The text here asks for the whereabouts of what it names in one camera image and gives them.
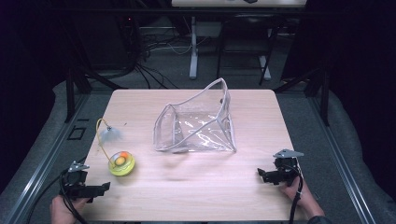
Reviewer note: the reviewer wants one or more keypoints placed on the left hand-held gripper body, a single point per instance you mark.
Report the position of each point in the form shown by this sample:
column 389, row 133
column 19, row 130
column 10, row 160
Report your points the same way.
column 74, row 183

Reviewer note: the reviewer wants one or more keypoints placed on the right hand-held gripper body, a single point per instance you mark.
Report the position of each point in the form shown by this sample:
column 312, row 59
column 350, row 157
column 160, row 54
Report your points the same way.
column 287, row 169

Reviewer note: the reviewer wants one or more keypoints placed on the person's left hand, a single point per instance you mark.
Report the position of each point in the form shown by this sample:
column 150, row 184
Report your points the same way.
column 62, row 211

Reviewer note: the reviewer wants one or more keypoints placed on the person's right hand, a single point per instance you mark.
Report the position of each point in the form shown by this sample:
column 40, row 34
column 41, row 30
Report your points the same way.
column 303, row 199

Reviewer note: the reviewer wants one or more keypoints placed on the yellow cat toy with feather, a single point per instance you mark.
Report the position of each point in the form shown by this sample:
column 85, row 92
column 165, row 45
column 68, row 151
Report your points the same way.
column 122, row 163

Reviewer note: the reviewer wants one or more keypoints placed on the black tape square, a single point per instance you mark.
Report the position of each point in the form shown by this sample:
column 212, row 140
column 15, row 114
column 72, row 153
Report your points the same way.
column 76, row 133

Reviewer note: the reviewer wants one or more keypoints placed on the clear plastic bag grey trim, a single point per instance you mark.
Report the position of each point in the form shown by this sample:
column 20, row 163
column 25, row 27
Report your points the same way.
column 199, row 127

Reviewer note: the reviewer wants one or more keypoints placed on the black chair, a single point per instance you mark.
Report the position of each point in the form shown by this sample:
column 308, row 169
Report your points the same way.
column 246, row 34

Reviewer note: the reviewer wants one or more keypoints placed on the white desk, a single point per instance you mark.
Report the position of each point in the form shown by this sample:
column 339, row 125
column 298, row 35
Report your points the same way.
column 194, row 46

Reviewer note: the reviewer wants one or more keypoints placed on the aluminium rail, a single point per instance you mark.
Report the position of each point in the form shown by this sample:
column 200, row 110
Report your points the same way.
column 342, row 168
column 40, row 161

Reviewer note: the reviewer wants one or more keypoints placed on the black metal frame stand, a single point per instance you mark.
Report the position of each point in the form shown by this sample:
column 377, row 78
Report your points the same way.
column 323, row 93
column 71, row 93

